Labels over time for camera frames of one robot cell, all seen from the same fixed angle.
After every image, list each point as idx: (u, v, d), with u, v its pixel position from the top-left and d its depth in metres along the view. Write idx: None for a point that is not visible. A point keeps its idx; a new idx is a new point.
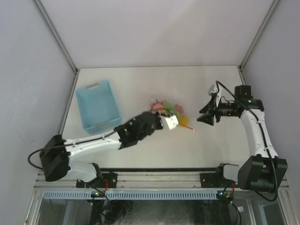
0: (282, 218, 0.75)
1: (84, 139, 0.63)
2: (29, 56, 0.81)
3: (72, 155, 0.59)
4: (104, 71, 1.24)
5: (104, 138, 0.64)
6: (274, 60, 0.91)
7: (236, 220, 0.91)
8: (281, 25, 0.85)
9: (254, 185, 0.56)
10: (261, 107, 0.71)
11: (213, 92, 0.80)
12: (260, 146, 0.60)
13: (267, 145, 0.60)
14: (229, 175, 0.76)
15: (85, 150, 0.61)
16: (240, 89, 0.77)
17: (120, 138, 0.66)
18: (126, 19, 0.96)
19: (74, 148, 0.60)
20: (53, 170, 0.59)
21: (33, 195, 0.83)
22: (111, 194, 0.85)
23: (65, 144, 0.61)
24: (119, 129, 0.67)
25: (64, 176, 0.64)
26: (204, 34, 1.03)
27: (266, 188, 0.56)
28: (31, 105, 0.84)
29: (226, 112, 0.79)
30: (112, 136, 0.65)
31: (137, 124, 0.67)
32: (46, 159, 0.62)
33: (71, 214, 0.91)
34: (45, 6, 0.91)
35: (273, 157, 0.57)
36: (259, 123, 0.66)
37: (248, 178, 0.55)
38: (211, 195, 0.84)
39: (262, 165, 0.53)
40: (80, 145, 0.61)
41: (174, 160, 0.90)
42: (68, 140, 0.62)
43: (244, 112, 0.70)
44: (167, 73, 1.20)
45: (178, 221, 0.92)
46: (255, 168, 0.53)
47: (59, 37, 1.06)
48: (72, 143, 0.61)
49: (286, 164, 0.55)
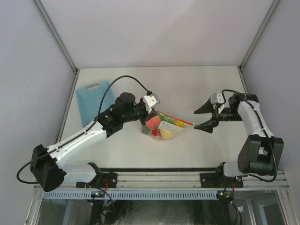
0: (282, 218, 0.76)
1: (65, 142, 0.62)
2: (29, 56, 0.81)
3: (59, 160, 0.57)
4: (104, 71, 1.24)
5: (86, 132, 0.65)
6: (275, 60, 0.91)
7: (236, 220, 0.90)
8: (282, 25, 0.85)
9: (254, 167, 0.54)
10: (256, 99, 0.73)
11: (217, 102, 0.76)
12: (257, 128, 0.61)
13: (263, 126, 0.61)
14: (230, 171, 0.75)
15: (70, 151, 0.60)
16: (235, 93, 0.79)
17: (103, 126, 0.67)
18: (126, 18, 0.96)
19: (59, 153, 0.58)
20: (47, 181, 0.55)
21: (33, 195, 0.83)
22: (112, 194, 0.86)
23: (48, 152, 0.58)
24: (100, 117, 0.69)
25: (61, 183, 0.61)
26: (204, 34, 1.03)
27: (266, 170, 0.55)
28: (31, 105, 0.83)
29: (227, 118, 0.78)
30: (94, 128, 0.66)
31: (117, 108, 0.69)
32: (35, 171, 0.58)
33: (71, 214, 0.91)
34: (45, 6, 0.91)
35: (270, 136, 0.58)
36: (256, 110, 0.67)
37: (247, 158, 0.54)
38: (211, 195, 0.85)
39: (259, 143, 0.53)
40: (64, 147, 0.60)
41: (174, 160, 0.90)
42: (49, 146, 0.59)
43: (241, 102, 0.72)
44: (167, 74, 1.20)
45: (178, 221, 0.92)
46: (253, 146, 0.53)
47: (59, 37, 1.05)
48: (56, 148, 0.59)
49: (282, 142, 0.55)
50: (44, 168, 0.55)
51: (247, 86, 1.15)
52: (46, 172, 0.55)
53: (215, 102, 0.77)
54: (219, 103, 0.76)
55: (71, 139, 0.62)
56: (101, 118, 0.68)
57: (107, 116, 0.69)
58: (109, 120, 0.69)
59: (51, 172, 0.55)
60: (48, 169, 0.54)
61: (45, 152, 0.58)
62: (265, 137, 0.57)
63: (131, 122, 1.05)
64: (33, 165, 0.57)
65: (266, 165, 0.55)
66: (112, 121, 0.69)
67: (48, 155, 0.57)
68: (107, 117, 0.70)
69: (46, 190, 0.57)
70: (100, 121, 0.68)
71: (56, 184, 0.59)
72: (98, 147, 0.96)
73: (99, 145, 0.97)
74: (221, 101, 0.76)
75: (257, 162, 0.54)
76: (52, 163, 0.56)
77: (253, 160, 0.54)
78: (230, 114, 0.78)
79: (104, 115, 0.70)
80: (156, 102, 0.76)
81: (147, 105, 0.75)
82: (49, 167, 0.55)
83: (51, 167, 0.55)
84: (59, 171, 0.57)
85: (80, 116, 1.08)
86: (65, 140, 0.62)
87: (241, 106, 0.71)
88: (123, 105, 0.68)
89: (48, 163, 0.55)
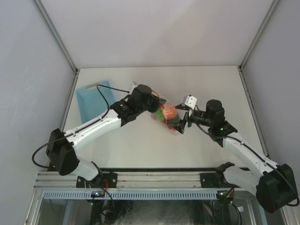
0: (283, 218, 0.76)
1: (82, 127, 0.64)
2: (29, 55, 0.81)
3: (75, 144, 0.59)
4: (104, 71, 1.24)
5: (102, 119, 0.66)
6: (274, 60, 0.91)
7: (236, 221, 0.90)
8: (282, 25, 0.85)
9: (280, 203, 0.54)
10: (235, 130, 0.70)
11: (186, 104, 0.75)
12: (260, 164, 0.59)
13: (263, 159, 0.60)
14: (232, 177, 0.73)
15: (86, 137, 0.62)
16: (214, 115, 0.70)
17: (118, 115, 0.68)
18: (126, 18, 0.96)
19: (76, 137, 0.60)
20: (63, 164, 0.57)
21: (33, 195, 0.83)
22: (115, 194, 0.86)
23: (65, 135, 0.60)
24: (115, 106, 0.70)
25: (76, 168, 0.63)
26: (204, 34, 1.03)
27: (290, 198, 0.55)
28: (32, 105, 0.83)
29: (198, 122, 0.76)
30: (110, 115, 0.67)
31: (133, 98, 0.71)
32: (53, 155, 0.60)
33: (71, 214, 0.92)
34: (45, 5, 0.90)
35: (275, 167, 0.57)
36: (244, 144, 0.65)
37: (272, 199, 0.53)
38: (211, 195, 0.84)
39: (274, 181, 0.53)
40: (81, 132, 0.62)
41: (174, 160, 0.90)
42: (67, 131, 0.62)
43: (224, 139, 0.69)
44: (167, 73, 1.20)
45: (178, 221, 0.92)
46: (270, 187, 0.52)
47: (58, 37, 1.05)
48: (72, 132, 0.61)
49: (288, 166, 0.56)
50: (61, 152, 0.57)
51: (247, 86, 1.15)
52: (63, 155, 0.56)
53: (185, 104, 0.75)
54: (189, 107, 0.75)
55: (88, 125, 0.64)
56: (116, 107, 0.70)
57: (122, 105, 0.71)
58: (124, 109, 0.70)
59: (68, 155, 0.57)
60: (65, 152, 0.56)
61: (62, 135, 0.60)
62: (273, 170, 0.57)
63: (131, 122, 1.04)
64: (51, 148, 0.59)
65: (288, 194, 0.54)
66: (126, 110, 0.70)
67: (64, 138, 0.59)
68: (122, 106, 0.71)
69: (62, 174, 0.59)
70: (115, 109, 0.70)
71: (69, 171, 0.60)
72: (98, 147, 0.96)
73: (99, 145, 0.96)
74: (190, 106, 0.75)
75: (280, 197, 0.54)
76: (69, 146, 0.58)
77: (277, 198, 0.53)
78: (203, 121, 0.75)
79: (119, 104, 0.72)
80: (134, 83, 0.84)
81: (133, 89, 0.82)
82: (66, 150, 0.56)
83: (68, 149, 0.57)
84: (74, 156, 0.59)
85: (79, 115, 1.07)
86: (82, 125, 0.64)
87: (226, 143, 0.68)
88: (139, 96, 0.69)
89: (66, 146, 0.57)
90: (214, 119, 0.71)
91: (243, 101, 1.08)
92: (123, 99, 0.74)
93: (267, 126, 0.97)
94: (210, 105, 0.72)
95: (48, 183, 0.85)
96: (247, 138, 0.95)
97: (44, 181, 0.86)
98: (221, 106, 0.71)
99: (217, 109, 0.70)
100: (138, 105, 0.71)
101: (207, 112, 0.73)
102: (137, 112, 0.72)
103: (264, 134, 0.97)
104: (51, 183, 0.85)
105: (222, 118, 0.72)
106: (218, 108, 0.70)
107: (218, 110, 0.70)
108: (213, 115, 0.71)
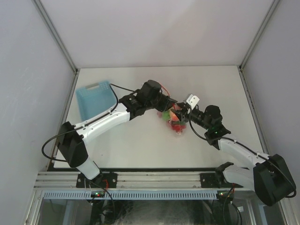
0: (282, 218, 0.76)
1: (91, 120, 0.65)
2: (29, 56, 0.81)
3: (85, 137, 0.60)
4: (104, 71, 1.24)
5: (111, 113, 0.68)
6: (274, 60, 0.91)
7: (236, 220, 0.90)
8: (282, 25, 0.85)
9: (278, 194, 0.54)
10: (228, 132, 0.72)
11: (187, 102, 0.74)
12: (253, 157, 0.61)
13: (255, 152, 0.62)
14: (233, 177, 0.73)
15: (95, 130, 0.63)
16: (211, 121, 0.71)
17: (127, 108, 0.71)
18: (126, 19, 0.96)
19: (86, 130, 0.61)
20: (73, 156, 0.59)
21: (33, 195, 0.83)
22: (116, 194, 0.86)
23: (75, 128, 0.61)
24: (124, 100, 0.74)
25: (85, 161, 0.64)
26: (204, 34, 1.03)
27: (289, 190, 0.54)
28: (32, 105, 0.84)
29: (195, 120, 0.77)
30: (119, 109, 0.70)
31: (143, 93, 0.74)
32: (63, 147, 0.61)
33: (71, 214, 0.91)
34: (45, 5, 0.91)
35: (268, 158, 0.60)
36: (237, 141, 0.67)
37: (269, 190, 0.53)
38: (211, 195, 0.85)
39: (266, 170, 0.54)
40: (90, 125, 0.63)
41: (174, 160, 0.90)
42: (76, 124, 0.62)
43: (219, 141, 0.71)
44: (167, 73, 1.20)
45: (178, 221, 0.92)
46: (265, 176, 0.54)
47: (59, 37, 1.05)
48: (82, 126, 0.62)
49: (280, 157, 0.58)
50: (71, 144, 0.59)
51: (247, 87, 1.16)
52: (73, 148, 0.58)
53: (186, 102, 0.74)
54: (190, 106, 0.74)
55: (97, 119, 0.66)
56: (125, 101, 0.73)
57: (131, 99, 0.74)
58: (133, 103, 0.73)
59: (78, 147, 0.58)
60: (76, 145, 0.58)
61: (72, 128, 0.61)
62: (266, 161, 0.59)
63: (131, 122, 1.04)
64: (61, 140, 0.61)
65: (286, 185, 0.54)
66: (135, 104, 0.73)
67: (75, 131, 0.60)
68: (131, 100, 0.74)
69: (72, 165, 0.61)
70: (124, 103, 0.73)
71: (79, 163, 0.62)
72: (98, 147, 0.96)
73: (99, 145, 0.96)
74: (190, 105, 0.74)
75: (277, 188, 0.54)
76: (79, 139, 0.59)
77: (273, 189, 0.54)
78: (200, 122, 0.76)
79: (129, 98, 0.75)
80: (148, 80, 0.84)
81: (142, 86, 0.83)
82: (76, 143, 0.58)
83: (78, 142, 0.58)
84: (83, 149, 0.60)
85: (79, 115, 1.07)
86: (91, 119, 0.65)
87: (221, 144, 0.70)
88: (149, 92, 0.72)
89: (76, 140, 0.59)
90: (210, 124, 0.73)
91: (243, 101, 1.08)
92: (133, 93, 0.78)
93: (267, 126, 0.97)
94: (207, 112, 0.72)
95: (48, 183, 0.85)
96: (248, 138, 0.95)
97: (44, 181, 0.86)
98: (220, 113, 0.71)
99: (215, 116, 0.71)
100: (146, 99, 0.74)
101: (205, 116, 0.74)
102: (145, 107, 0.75)
103: (264, 134, 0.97)
104: (51, 183, 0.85)
105: (220, 123, 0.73)
106: (215, 116, 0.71)
107: (216, 117, 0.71)
108: (211, 121, 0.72)
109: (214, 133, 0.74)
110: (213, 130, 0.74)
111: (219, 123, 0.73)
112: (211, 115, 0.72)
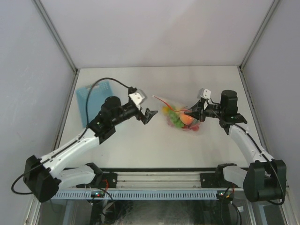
0: (282, 218, 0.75)
1: (58, 151, 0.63)
2: (29, 56, 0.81)
3: (52, 169, 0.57)
4: (104, 71, 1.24)
5: (79, 140, 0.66)
6: (275, 59, 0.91)
7: (236, 220, 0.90)
8: (282, 24, 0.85)
9: (263, 195, 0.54)
10: (244, 120, 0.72)
11: (202, 97, 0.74)
12: (256, 154, 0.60)
13: (260, 150, 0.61)
14: (230, 176, 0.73)
15: (63, 161, 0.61)
16: (228, 102, 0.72)
17: (95, 133, 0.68)
18: (126, 19, 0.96)
19: (53, 161, 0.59)
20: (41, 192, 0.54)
21: (33, 195, 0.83)
22: (116, 194, 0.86)
23: (42, 162, 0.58)
24: (91, 125, 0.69)
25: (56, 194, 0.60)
26: (204, 34, 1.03)
27: (275, 196, 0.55)
28: (32, 105, 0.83)
29: (212, 115, 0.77)
30: (86, 135, 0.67)
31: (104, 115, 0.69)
32: (29, 184, 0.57)
33: (71, 214, 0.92)
34: (45, 6, 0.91)
35: (270, 160, 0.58)
36: (248, 134, 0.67)
37: (256, 188, 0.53)
38: (211, 195, 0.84)
39: (263, 169, 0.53)
40: (58, 156, 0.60)
41: (175, 160, 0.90)
42: (43, 157, 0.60)
43: (230, 126, 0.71)
44: (167, 73, 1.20)
45: (178, 221, 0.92)
46: (258, 175, 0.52)
47: (58, 37, 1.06)
48: (49, 158, 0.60)
49: (283, 164, 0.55)
50: (38, 179, 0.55)
51: (247, 87, 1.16)
52: (40, 183, 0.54)
53: (201, 97, 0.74)
54: (205, 99, 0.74)
55: (64, 148, 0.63)
56: (93, 125, 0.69)
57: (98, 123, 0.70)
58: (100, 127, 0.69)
59: (45, 182, 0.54)
60: (43, 179, 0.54)
61: (38, 163, 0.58)
62: (266, 162, 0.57)
63: (131, 122, 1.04)
64: (26, 176, 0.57)
65: (275, 190, 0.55)
66: (103, 127, 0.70)
67: (41, 165, 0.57)
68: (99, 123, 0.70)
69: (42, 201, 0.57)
70: (92, 128, 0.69)
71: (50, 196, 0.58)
72: (98, 147, 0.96)
73: (99, 145, 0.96)
74: (206, 98, 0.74)
75: (265, 189, 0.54)
76: (46, 172, 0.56)
77: (261, 189, 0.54)
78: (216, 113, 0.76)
79: (94, 123, 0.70)
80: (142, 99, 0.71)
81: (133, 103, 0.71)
82: (43, 176, 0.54)
83: (45, 176, 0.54)
84: (52, 182, 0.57)
85: (79, 116, 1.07)
86: (58, 149, 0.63)
87: (232, 130, 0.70)
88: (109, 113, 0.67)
89: (43, 173, 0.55)
90: (227, 108, 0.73)
91: (244, 101, 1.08)
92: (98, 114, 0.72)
93: (267, 126, 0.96)
94: (224, 94, 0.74)
95: None
96: None
97: None
98: (236, 93, 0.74)
99: (231, 96, 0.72)
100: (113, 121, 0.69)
101: (222, 100, 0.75)
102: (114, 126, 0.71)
103: (264, 134, 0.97)
104: None
105: (235, 108, 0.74)
106: (232, 95, 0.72)
107: (232, 98, 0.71)
108: (226, 102, 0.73)
109: (230, 117, 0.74)
110: (229, 116, 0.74)
111: (235, 108, 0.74)
112: (226, 94, 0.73)
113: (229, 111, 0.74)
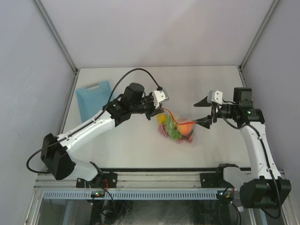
0: (282, 218, 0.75)
1: (75, 130, 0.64)
2: (29, 56, 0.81)
3: (69, 148, 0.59)
4: (103, 71, 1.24)
5: (95, 121, 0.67)
6: (275, 59, 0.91)
7: (236, 220, 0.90)
8: (283, 24, 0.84)
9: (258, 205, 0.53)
10: (261, 119, 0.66)
11: (213, 100, 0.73)
12: (263, 168, 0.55)
13: (270, 165, 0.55)
14: (228, 177, 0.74)
15: (79, 140, 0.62)
16: (241, 95, 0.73)
17: (112, 115, 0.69)
18: (126, 19, 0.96)
19: (69, 140, 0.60)
20: (58, 169, 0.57)
21: (33, 195, 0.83)
22: (115, 194, 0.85)
23: (58, 140, 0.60)
24: (108, 107, 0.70)
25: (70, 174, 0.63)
26: (204, 34, 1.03)
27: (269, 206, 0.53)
28: (31, 105, 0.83)
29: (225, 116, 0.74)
30: (103, 116, 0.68)
31: (126, 97, 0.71)
32: (47, 161, 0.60)
33: (71, 214, 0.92)
34: (45, 6, 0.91)
35: (277, 177, 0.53)
36: (261, 139, 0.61)
37: (251, 200, 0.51)
38: (211, 195, 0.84)
39: (265, 186, 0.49)
40: (74, 135, 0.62)
41: (175, 160, 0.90)
42: (60, 135, 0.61)
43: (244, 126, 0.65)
44: (167, 73, 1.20)
45: (178, 221, 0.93)
46: (258, 191, 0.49)
47: (58, 37, 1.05)
48: (65, 136, 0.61)
49: (289, 183, 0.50)
50: (56, 156, 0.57)
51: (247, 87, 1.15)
52: (56, 161, 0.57)
53: (212, 100, 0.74)
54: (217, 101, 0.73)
55: (80, 128, 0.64)
56: (109, 107, 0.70)
57: (115, 105, 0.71)
58: (117, 108, 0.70)
59: (62, 160, 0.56)
60: (59, 157, 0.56)
61: (55, 140, 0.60)
62: (272, 178, 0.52)
63: (131, 122, 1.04)
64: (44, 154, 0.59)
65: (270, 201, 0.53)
66: (120, 110, 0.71)
67: (58, 143, 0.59)
68: (116, 106, 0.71)
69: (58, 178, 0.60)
70: (108, 110, 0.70)
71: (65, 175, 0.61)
72: (98, 147, 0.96)
73: (99, 145, 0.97)
74: (217, 99, 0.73)
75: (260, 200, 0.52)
76: (63, 150, 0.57)
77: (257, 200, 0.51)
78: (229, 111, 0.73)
79: (112, 104, 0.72)
80: (165, 98, 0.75)
81: (155, 100, 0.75)
82: (60, 155, 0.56)
83: (62, 154, 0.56)
84: (68, 160, 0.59)
85: (79, 116, 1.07)
86: (75, 129, 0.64)
87: (245, 131, 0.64)
88: (130, 96, 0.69)
89: (60, 151, 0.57)
90: (240, 101, 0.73)
91: None
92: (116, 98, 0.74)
93: (267, 126, 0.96)
94: (237, 88, 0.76)
95: (48, 183, 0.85)
96: None
97: (44, 181, 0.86)
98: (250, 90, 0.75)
99: (243, 89, 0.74)
100: (131, 103, 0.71)
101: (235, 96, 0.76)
102: (130, 111, 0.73)
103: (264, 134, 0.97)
104: (51, 183, 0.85)
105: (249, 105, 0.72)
106: (245, 89, 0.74)
107: (245, 90, 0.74)
108: (239, 95, 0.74)
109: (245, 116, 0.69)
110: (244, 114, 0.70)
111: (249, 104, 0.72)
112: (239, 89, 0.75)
113: (242, 106, 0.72)
